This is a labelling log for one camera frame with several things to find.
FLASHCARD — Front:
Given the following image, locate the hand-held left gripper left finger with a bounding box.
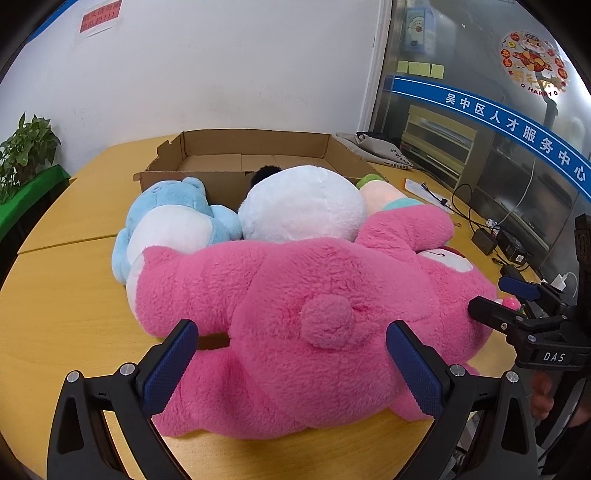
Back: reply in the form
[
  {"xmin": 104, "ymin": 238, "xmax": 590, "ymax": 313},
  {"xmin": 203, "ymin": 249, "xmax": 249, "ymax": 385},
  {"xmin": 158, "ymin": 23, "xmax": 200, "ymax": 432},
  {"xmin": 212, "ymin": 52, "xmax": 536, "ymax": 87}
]
[{"xmin": 46, "ymin": 318, "xmax": 200, "ymax": 480}]

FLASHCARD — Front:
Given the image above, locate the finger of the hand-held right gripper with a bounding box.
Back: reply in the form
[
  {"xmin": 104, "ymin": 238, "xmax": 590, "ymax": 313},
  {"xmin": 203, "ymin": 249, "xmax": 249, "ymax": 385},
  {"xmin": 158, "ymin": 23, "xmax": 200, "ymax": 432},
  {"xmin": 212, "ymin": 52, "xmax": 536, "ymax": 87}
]
[
  {"xmin": 468, "ymin": 296, "xmax": 536, "ymax": 344},
  {"xmin": 498, "ymin": 276, "xmax": 571, "ymax": 308}
]

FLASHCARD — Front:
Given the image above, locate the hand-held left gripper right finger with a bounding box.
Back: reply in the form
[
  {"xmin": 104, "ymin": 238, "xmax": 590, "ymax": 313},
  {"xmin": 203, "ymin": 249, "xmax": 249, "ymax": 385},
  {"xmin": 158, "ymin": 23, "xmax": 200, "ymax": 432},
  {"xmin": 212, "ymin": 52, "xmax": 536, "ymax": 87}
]
[{"xmin": 385, "ymin": 319, "xmax": 541, "ymax": 480}]

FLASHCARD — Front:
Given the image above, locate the large pink plush bear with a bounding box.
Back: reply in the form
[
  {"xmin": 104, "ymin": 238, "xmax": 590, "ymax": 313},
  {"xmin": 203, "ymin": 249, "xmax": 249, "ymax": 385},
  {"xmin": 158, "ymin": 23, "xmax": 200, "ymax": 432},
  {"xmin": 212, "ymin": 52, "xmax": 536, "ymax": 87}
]
[{"xmin": 126, "ymin": 203, "xmax": 499, "ymax": 438}]

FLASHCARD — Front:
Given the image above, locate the pink and green plush toy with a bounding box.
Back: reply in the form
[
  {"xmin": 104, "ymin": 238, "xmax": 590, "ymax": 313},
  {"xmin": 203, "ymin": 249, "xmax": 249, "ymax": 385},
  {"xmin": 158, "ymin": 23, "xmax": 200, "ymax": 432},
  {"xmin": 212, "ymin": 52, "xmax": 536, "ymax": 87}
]
[{"xmin": 355, "ymin": 173, "xmax": 423, "ymax": 217}]

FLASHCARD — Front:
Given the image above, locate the light blue plush toy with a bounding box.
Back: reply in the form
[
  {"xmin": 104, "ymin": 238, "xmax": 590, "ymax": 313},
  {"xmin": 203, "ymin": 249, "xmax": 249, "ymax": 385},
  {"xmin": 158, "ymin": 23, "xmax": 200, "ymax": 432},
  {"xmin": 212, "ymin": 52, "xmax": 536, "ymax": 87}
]
[{"xmin": 112, "ymin": 176, "xmax": 243, "ymax": 283}]

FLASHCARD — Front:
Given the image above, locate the white round plush toy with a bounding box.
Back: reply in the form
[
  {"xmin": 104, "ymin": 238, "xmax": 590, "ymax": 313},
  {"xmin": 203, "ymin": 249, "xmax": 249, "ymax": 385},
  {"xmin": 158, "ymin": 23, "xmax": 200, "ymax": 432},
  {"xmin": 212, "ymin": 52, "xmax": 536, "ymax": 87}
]
[{"xmin": 237, "ymin": 165, "xmax": 370, "ymax": 244}]

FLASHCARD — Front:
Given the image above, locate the shallow cardboard box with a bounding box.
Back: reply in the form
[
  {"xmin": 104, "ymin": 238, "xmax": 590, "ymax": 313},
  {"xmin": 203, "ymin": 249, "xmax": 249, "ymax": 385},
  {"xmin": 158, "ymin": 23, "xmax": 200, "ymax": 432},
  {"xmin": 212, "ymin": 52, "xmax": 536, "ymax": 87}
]
[{"xmin": 133, "ymin": 130, "xmax": 384, "ymax": 208}]

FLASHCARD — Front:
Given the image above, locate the person's right hand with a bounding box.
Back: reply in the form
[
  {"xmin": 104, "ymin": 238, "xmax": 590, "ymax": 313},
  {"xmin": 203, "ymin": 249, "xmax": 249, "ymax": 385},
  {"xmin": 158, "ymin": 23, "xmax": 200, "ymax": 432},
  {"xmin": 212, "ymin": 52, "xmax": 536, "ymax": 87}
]
[{"xmin": 530, "ymin": 369, "xmax": 557, "ymax": 422}]

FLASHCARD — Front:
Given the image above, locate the small black box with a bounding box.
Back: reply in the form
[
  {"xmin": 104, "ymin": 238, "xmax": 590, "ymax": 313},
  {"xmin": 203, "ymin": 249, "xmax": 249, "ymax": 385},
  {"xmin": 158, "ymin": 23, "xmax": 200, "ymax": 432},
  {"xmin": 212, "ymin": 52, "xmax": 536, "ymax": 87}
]
[{"xmin": 496, "ymin": 229, "xmax": 529, "ymax": 264}]

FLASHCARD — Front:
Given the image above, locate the black power adapter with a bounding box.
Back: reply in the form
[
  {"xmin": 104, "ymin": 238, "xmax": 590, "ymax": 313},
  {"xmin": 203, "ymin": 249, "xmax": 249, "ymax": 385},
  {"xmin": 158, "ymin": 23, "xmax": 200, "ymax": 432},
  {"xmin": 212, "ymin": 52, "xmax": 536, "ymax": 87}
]
[{"xmin": 471, "ymin": 227, "xmax": 499, "ymax": 256}]

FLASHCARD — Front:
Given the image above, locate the white paper sheet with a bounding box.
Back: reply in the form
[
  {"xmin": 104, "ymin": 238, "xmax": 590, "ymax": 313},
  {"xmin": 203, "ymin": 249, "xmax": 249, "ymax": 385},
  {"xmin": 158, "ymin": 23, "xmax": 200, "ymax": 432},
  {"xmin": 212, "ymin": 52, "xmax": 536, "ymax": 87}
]
[{"xmin": 403, "ymin": 178, "xmax": 455, "ymax": 213}]

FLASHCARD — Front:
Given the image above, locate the blue glass banner strip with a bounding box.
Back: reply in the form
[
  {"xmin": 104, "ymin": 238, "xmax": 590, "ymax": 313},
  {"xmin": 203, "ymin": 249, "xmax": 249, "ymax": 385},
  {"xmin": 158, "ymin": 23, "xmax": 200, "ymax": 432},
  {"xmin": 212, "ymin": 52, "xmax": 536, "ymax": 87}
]
[{"xmin": 392, "ymin": 74, "xmax": 591, "ymax": 204}]

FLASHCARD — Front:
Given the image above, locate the grey cloth bag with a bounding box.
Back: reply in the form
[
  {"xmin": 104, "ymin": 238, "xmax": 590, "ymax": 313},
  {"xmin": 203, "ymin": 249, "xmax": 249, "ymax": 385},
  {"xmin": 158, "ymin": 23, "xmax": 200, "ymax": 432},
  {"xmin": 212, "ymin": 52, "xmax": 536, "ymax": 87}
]
[{"xmin": 335, "ymin": 130, "xmax": 415, "ymax": 171}]

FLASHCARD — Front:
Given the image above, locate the round red cartoon sticker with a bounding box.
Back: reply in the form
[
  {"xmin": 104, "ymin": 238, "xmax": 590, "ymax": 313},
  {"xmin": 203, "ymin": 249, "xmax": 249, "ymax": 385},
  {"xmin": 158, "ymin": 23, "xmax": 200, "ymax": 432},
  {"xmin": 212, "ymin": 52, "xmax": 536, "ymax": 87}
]
[{"xmin": 501, "ymin": 30, "xmax": 571, "ymax": 95}]

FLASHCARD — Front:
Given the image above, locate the green cloth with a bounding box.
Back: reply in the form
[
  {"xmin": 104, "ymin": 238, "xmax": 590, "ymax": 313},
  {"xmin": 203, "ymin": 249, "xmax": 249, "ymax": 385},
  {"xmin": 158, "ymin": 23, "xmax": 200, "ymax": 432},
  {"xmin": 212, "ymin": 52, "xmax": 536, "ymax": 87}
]
[{"xmin": 0, "ymin": 165, "xmax": 71, "ymax": 227}]

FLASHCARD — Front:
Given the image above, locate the green potted plant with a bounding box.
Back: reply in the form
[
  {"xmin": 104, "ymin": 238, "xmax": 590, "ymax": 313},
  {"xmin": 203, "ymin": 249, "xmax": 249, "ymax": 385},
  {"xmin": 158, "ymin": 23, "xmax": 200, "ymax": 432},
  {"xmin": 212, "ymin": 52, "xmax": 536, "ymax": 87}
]
[{"xmin": 0, "ymin": 112, "xmax": 62, "ymax": 204}]

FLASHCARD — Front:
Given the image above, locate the light blue cartoon poster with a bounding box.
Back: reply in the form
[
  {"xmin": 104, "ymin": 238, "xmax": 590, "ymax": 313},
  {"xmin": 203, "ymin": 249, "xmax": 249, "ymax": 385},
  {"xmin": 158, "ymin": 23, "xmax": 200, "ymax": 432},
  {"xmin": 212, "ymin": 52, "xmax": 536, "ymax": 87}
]
[{"xmin": 403, "ymin": 7, "xmax": 437, "ymax": 54}]

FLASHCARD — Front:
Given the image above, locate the black cable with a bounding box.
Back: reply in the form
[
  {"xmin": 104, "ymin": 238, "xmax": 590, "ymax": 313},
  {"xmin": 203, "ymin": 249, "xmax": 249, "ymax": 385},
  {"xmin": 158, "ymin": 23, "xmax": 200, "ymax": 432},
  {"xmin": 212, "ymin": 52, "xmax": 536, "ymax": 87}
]
[{"xmin": 418, "ymin": 182, "xmax": 485, "ymax": 232}]

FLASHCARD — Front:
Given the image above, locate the red paper wall notice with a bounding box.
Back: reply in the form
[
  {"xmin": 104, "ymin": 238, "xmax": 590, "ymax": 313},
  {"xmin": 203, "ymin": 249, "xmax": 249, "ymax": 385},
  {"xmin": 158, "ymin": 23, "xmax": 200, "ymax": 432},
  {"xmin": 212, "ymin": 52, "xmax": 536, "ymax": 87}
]
[{"xmin": 76, "ymin": 0, "xmax": 125, "ymax": 35}]

